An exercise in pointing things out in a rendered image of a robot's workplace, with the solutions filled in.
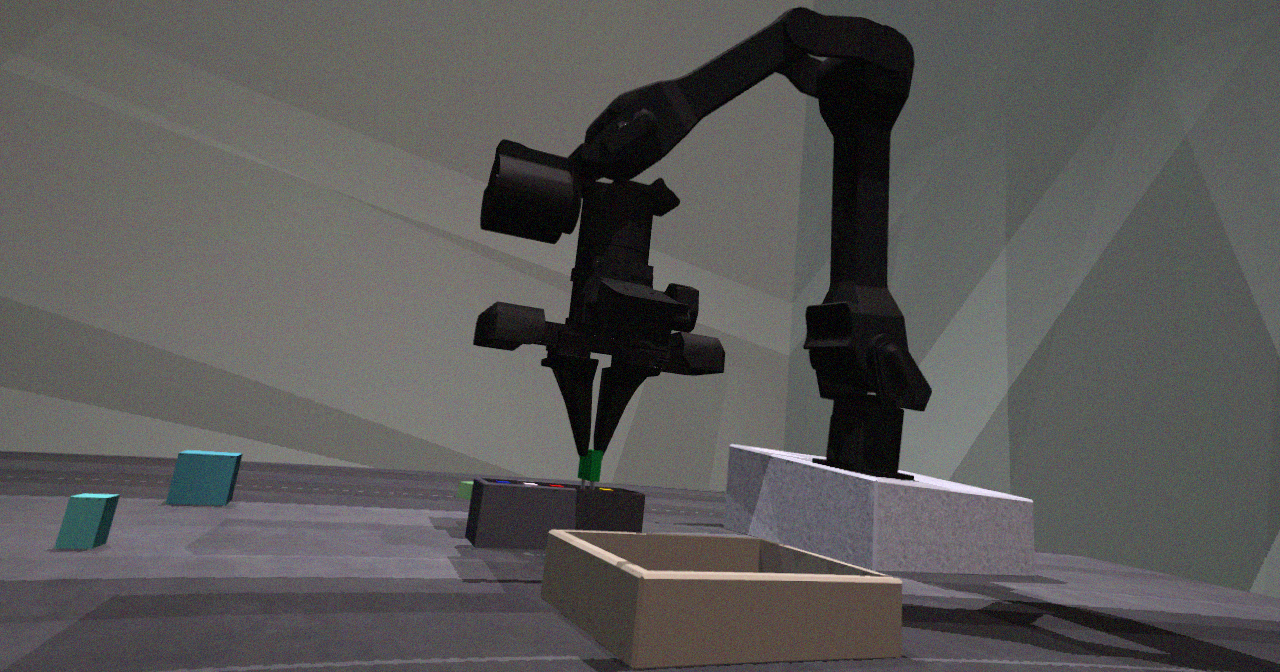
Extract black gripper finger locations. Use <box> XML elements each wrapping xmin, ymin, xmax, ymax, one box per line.
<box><xmin>594</xmin><ymin>364</ymin><xmax>662</xmax><ymax>454</ymax></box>
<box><xmin>541</xmin><ymin>355</ymin><xmax>599</xmax><ymax>457</ymax></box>

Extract teal rectangular block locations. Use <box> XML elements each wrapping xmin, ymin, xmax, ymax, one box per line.
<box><xmin>54</xmin><ymin>493</ymin><xmax>120</xmax><ymax>549</ymax></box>
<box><xmin>166</xmin><ymin>451</ymin><xmax>242</xmax><ymax>506</ymax></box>

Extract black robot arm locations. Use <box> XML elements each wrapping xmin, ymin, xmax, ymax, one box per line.
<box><xmin>480</xmin><ymin>6</ymin><xmax>932</xmax><ymax>481</ymax></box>

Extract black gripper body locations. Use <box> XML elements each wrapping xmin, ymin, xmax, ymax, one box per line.
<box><xmin>474</xmin><ymin>244</ymin><xmax>724</xmax><ymax>376</ymax></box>

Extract tan open tray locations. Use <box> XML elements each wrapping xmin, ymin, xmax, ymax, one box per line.
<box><xmin>541</xmin><ymin>530</ymin><xmax>902</xmax><ymax>669</ymax></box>

